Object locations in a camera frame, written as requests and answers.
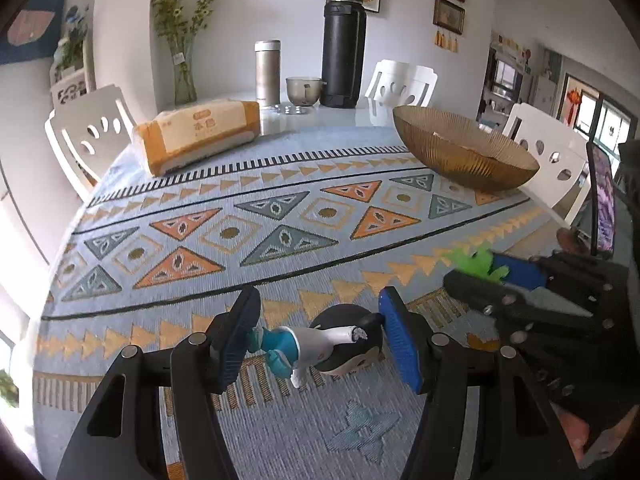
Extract blue white artificial flowers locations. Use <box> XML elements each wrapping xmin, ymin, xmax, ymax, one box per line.
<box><xmin>57</xmin><ymin>5</ymin><xmax>91</xmax><ymax>68</ymax></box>

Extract black-haired white blue figurine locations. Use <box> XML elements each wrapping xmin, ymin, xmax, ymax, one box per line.
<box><xmin>247</xmin><ymin>304</ymin><xmax>386</xmax><ymax>390</ymax></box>

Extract patterned blue woven tablecloth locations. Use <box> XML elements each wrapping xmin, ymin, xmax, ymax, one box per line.
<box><xmin>30</xmin><ymin>127</ymin><xmax>566</xmax><ymax>480</ymax></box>

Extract large black thermos flask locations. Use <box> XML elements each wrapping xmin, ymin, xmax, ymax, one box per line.
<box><xmin>319</xmin><ymin>0</ymin><xmax>367</xmax><ymax>109</ymax></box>

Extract blue cushion pink patch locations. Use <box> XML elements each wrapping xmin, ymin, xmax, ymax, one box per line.
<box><xmin>0</xmin><ymin>0</ymin><xmax>67</xmax><ymax>66</ymax></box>

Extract yellow hanging tassels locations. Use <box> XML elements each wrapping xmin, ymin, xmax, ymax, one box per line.
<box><xmin>432</xmin><ymin>30</ymin><xmax>460</xmax><ymax>53</ymax></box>

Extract bright green toy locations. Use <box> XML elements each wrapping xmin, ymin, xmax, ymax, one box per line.
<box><xmin>444</xmin><ymin>241</ymin><xmax>510</xmax><ymax>282</ymax></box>

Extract white dining chair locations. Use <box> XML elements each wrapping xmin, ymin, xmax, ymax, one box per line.
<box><xmin>364</xmin><ymin>59</ymin><xmax>439</xmax><ymax>108</ymax></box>
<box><xmin>44</xmin><ymin>85</ymin><xmax>138</xmax><ymax>201</ymax></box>
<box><xmin>501</xmin><ymin>102</ymin><xmax>596</xmax><ymax>228</ymax></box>

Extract grey glass cup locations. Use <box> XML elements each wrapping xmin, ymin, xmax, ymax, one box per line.
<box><xmin>285</xmin><ymin>76</ymin><xmax>322</xmax><ymax>108</ymax></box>

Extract white carved shelf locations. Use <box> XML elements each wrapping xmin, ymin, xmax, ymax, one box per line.
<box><xmin>49</xmin><ymin>35</ymin><xmax>97</xmax><ymax>110</ymax></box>

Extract small green potted plant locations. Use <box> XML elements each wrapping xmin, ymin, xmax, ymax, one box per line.
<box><xmin>0</xmin><ymin>369</ymin><xmax>21</xmax><ymax>409</ymax></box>

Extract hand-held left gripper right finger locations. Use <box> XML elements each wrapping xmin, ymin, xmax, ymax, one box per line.
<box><xmin>378</xmin><ymin>286</ymin><xmax>581</xmax><ymax>480</ymax></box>

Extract dark framed window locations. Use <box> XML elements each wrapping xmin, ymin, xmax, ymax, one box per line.
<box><xmin>559</xmin><ymin>72</ymin><xmax>640</xmax><ymax>161</ymax></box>

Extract person's right hand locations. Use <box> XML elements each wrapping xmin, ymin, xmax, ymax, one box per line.
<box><xmin>556</xmin><ymin>406</ymin><xmax>608</xmax><ymax>463</ymax></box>

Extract yellow green flower bunch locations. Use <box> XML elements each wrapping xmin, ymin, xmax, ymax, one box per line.
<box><xmin>150</xmin><ymin>0</ymin><xmax>219</xmax><ymax>56</ymax></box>

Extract orange white tissue pack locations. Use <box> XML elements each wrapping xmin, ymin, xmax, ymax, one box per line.
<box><xmin>131</xmin><ymin>100</ymin><xmax>262</xmax><ymax>178</ymax></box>

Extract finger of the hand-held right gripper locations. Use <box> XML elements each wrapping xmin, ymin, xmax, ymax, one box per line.
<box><xmin>444</xmin><ymin>268</ymin><xmax>602</xmax><ymax>334</ymax></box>
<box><xmin>492</xmin><ymin>251</ymin><xmax>616</xmax><ymax>293</ymax></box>

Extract red hanging knot ornament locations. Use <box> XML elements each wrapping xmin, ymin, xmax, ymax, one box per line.
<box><xmin>566</xmin><ymin>87</ymin><xmax>584</xmax><ymax>126</ymax></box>

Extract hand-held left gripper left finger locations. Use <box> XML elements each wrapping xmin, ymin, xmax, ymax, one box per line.
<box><xmin>55</xmin><ymin>286</ymin><xmax>262</xmax><ymax>480</ymax></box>

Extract brown ribbed bowl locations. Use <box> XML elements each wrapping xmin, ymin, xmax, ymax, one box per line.
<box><xmin>392</xmin><ymin>105</ymin><xmax>541</xmax><ymax>193</ymax></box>

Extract silver thermos bottle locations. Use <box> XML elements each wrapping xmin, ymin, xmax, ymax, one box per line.
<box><xmin>254</xmin><ymin>39</ymin><xmax>282</xmax><ymax>108</ymax></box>

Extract clear glass vase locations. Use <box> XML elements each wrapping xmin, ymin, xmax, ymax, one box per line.
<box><xmin>172</xmin><ymin>42</ymin><xmax>198</xmax><ymax>106</ymax></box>

